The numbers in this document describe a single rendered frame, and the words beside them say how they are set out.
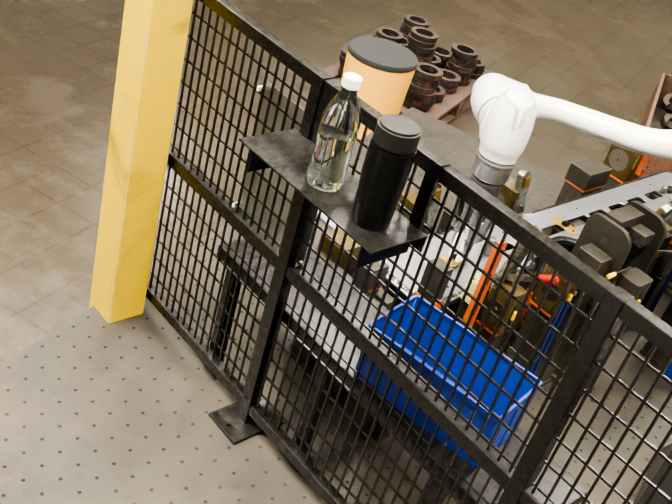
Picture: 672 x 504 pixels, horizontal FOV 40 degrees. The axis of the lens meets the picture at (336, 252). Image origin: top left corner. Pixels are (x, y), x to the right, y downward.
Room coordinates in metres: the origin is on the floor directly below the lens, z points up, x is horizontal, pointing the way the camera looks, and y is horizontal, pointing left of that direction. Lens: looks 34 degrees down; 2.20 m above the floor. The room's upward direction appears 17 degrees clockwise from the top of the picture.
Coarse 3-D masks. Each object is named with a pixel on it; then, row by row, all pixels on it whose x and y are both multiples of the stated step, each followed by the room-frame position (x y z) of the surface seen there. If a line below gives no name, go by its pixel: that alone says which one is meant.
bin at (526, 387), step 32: (384, 320) 1.42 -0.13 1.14; (416, 320) 1.50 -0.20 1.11; (448, 320) 1.46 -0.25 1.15; (416, 352) 1.48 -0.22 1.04; (448, 352) 1.45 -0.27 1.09; (480, 352) 1.42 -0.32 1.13; (384, 384) 1.33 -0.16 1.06; (448, 384) 1.27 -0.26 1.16; (480, 384) 1.41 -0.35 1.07; (512, 384) 1.38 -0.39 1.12; (480, 416) 1.23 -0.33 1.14; (512, 416) 1.28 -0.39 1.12
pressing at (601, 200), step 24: (600, 192) 2.55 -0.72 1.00; (624, 192) 2.59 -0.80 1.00; (648, 192) 2.64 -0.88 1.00; (528, 216) 2.26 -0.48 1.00; (552, 216) 2.30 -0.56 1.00; (576, 216) 2.34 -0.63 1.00; (432, 240) 1.99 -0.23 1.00; (576, 240) 2.20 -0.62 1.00; (480, 264) 1.95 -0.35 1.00; (528, 264) 2.01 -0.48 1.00; (408, 288) 1.75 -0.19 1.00; (456, 288) 1.81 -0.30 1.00
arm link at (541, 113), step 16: (480, 80) 2.09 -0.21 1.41; (496, 80) 2.06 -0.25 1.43; (512, 80) 2.08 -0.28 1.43; (480, 96) 2.02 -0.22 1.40; (496, 96) 1.99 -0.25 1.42; (544, 96) 2.08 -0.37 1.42; (544, 112) 2.05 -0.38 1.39; (560, 112) 2.05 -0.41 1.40; (576, 112) 2.04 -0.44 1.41; (592, 112) 2.04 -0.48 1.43; (576, 128) 2.04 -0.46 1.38; (592, 128) 2.01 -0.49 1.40; (608, 128) 2.00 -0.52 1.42; (624, 128) 1.99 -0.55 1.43; (640, 128) 1.99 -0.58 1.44; (624, 144) 1.98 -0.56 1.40; (640, 144) 1.97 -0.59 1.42; (656, 144) 1.96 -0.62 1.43
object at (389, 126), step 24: (384, 120) 1.28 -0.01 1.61; (408, 120) 1.30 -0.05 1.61; (384, 144) 1.25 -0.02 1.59; (408, 144) 1.25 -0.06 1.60; (384, 168) 1.24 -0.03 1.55; (408, 168) 1.26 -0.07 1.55; (360, 192) 1.26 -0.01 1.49; (384, 192) 1.25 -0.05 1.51; (360, 216) 1.25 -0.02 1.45; (384, 216) 1.25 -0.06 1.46
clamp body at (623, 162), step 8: (608, 152) 2.84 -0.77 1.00; (616, 152) 2.82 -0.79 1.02; (624, 152) 2.81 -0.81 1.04; (632, 152) 2.79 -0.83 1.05; (608, 160) 2.83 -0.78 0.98; (616, 160) 2.82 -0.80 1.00; (624, 160) 2.80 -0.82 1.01; (632, 160) 2.78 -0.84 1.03; (640, 160) 2.79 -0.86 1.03; (616, 168) 2.81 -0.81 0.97; (624, 168) 2.79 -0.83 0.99; (632, 168) 2.78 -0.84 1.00; (616, 176) 2.80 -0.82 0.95; (624, 176) 2.78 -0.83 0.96; (632, 176) 2.79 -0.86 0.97; (608, 184) 2.82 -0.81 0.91; (616, 184) 2.80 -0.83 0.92
